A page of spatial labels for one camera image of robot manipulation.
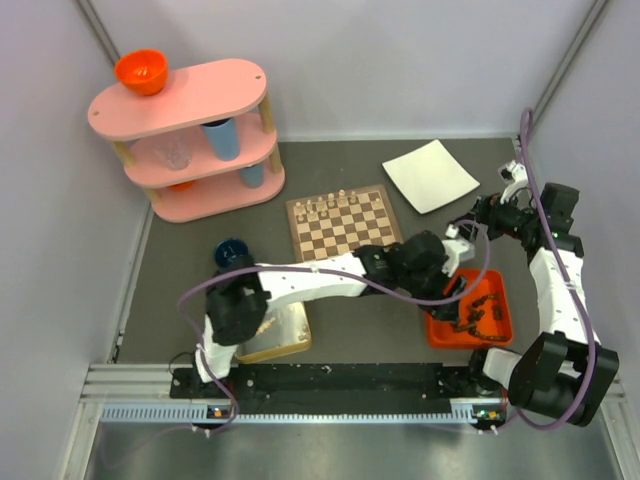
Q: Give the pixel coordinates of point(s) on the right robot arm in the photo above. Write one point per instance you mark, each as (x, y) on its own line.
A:
(565, 370)

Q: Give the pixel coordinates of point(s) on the orange bowl under shelf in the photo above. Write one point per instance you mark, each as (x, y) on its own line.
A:
(181, 186)

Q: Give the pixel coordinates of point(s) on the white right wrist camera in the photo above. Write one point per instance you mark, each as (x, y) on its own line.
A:
(515, 176)

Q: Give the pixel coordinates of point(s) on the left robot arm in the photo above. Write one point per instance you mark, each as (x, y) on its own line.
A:
(241, 296)

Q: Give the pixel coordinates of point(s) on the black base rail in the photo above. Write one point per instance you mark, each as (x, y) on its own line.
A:
(358, 389)

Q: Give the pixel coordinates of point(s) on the orange bowl on shelf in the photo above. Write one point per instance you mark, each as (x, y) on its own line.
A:
(144, 72)

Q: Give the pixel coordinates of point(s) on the clear drinking glass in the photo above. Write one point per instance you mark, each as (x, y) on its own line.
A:
(172, 150)

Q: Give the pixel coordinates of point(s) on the white square plate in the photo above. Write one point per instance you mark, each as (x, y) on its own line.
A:
(430, 177)

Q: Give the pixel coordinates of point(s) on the light piece lying in tin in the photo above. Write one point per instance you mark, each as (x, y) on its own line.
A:
(265, 325)

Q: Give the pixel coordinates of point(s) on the pink three-tier shelf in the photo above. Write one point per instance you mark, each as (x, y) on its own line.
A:
(195, 95)

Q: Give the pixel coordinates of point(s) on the small blue cup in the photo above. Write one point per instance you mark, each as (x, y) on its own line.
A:
(253, 176)

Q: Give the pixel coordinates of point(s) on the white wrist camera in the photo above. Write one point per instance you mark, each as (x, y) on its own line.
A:
(515, 176)
(457, 250)

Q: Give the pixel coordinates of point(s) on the square metal tin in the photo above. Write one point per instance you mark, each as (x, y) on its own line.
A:
(280, 339)

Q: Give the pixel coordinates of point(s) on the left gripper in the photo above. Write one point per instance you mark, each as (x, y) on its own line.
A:
(455, 289)

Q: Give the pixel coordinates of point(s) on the wooden chess board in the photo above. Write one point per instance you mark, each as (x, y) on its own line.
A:
(321, 229)

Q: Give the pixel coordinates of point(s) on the white king chess piece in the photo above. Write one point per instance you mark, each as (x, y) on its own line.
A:
(342, 201)

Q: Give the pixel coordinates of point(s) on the tall blue cup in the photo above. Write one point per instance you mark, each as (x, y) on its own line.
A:
(223, 138)

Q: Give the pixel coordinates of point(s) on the white cable duct strip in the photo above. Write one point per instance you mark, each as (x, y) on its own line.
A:
(465, 411)

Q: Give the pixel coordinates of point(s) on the orange plastic tray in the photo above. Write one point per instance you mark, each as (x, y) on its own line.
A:
(483, 319)

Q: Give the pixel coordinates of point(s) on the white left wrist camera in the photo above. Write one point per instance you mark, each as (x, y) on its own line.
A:
(457, 250)

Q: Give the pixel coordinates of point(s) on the dark piece in tin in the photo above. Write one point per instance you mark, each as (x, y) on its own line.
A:
(304, 334)

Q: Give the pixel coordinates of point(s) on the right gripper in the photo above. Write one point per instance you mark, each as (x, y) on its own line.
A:
(488, 210)

